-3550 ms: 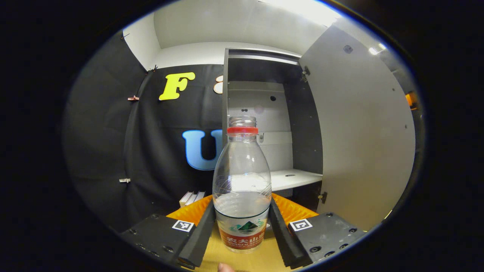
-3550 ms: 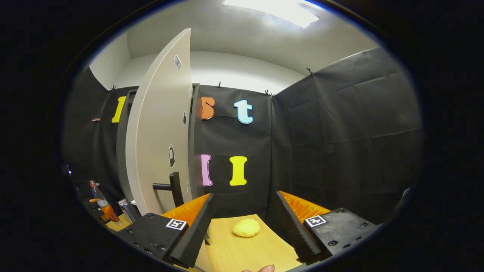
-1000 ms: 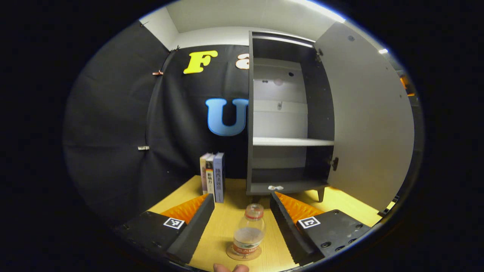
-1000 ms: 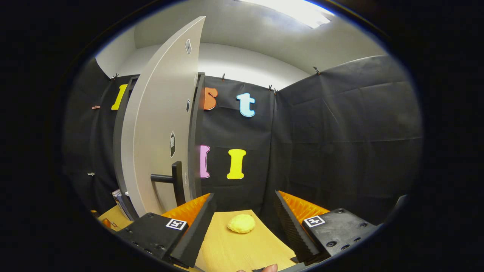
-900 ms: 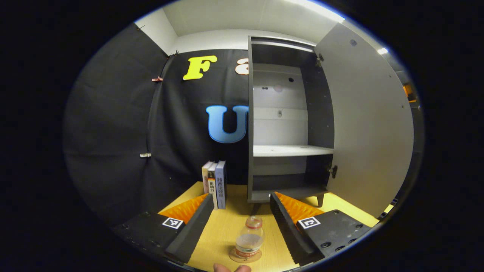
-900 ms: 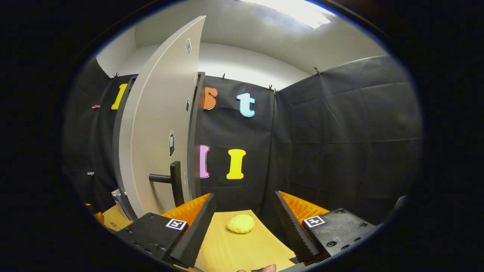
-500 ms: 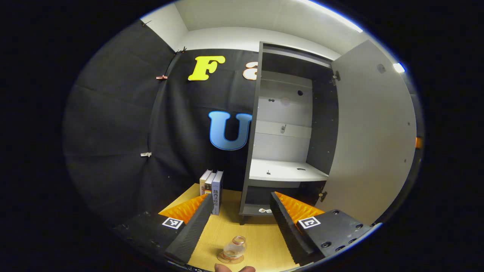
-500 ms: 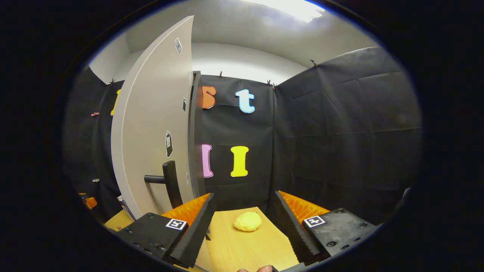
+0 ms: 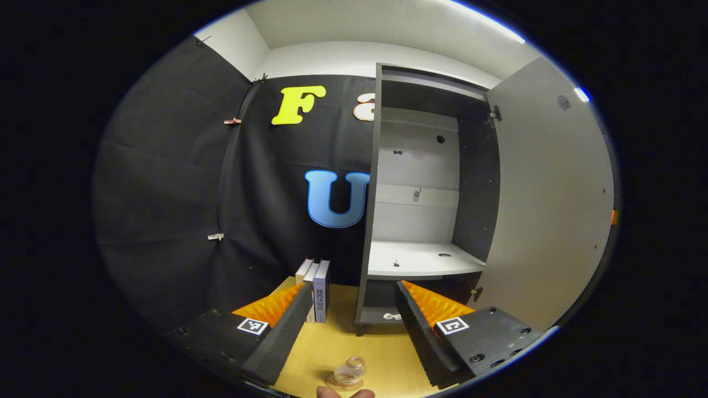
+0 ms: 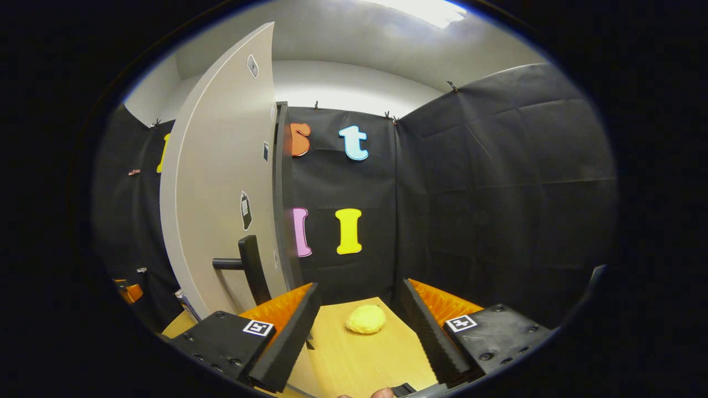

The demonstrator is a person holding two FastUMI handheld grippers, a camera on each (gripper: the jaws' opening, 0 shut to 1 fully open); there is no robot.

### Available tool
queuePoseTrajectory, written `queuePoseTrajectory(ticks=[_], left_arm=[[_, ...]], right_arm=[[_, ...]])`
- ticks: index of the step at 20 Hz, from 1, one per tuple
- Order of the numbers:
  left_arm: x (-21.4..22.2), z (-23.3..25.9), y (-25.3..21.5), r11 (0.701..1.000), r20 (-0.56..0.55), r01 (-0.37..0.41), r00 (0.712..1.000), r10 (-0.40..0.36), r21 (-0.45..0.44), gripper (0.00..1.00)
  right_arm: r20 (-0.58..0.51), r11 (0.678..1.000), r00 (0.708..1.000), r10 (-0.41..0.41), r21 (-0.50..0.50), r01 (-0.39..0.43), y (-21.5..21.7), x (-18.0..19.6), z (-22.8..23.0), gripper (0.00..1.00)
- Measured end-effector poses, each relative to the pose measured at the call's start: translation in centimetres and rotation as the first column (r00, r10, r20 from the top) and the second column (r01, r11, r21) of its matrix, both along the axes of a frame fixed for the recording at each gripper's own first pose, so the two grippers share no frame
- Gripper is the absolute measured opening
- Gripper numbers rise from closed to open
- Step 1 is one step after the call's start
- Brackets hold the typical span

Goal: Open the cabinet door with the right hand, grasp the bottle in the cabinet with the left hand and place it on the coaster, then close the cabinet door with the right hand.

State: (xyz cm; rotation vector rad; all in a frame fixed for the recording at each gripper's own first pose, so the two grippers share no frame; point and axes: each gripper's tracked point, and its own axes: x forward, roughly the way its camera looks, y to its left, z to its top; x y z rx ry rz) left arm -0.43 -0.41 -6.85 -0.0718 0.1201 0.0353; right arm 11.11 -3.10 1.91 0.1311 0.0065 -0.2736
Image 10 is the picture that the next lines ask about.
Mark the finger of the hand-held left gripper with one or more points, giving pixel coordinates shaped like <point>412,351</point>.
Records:
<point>133,292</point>

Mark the yellow crumpled ball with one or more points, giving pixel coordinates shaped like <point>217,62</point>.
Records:
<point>366,319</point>

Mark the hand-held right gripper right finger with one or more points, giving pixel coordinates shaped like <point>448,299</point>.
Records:
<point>431,337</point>

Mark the black backdrop cloth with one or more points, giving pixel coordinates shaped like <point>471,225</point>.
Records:
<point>498,193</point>

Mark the long ceiling light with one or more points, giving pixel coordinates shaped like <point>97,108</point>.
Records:
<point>420,11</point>

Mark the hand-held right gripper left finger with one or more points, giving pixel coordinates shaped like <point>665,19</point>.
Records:
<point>287,342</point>

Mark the blue-grey book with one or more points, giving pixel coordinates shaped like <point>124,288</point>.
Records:
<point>187,303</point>

